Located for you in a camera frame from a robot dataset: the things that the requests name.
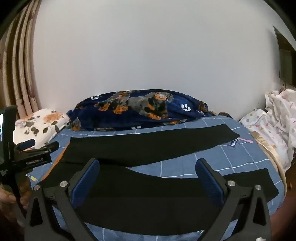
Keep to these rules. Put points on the black wall television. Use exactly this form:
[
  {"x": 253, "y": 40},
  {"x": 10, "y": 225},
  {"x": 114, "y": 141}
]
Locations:
[{"x": 286, "y": 60}]

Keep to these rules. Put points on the white floral pillow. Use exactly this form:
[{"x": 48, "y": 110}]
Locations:
[{"x": 41, "y": 122}]

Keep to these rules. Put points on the white patterned quilt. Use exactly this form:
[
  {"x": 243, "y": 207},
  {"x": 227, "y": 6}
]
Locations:
[{"x": 282, "y": 109}]

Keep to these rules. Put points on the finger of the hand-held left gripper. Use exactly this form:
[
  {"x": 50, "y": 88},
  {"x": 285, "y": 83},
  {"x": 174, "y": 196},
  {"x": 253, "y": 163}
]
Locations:
[
  {"x": 26, "y": 144},
  {"x": 49, "y": 147}
]

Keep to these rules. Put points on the white dotted pillow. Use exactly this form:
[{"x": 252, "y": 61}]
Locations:
[{"x": 256, "y": 120}]

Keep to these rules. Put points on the beige floral curtain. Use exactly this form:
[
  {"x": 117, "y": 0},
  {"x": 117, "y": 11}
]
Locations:
[{"x": 25, "y": 81}]

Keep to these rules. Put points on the blue plaid bedsheet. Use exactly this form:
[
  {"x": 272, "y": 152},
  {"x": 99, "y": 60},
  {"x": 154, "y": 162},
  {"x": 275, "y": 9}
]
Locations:
[{"x": 231, "y": 160}]

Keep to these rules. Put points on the navy dog print blanket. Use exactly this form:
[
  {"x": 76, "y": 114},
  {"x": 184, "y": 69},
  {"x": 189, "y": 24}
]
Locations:
[{"x": 129, "y": 115}]

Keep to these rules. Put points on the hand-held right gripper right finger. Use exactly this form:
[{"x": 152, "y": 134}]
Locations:
[{"x": 209, "y": 183}]

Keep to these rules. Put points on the person's left hand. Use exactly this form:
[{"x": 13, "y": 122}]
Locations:
[{"x": 25, "y": 194}]

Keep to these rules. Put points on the black pants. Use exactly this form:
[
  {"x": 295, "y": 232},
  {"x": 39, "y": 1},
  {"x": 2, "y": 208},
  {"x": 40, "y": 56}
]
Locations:
[{"x": 150, "y": 143}]

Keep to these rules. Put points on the cream satin cloth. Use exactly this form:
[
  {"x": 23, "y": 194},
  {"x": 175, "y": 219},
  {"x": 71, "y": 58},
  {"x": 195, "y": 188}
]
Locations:
[{"x": 275, "y": 157}]

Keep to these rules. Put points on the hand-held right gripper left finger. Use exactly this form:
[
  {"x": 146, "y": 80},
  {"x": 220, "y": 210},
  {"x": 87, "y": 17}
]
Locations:
[{"x": 85, "y": 183}]

